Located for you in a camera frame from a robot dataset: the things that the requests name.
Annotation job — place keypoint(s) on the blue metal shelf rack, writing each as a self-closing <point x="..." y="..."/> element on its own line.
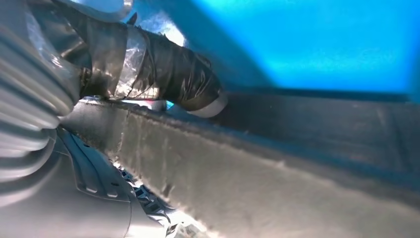
<point x="311" y="39"/>

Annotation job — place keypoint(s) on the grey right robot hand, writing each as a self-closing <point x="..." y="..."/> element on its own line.
<point x="177" y="72"/>

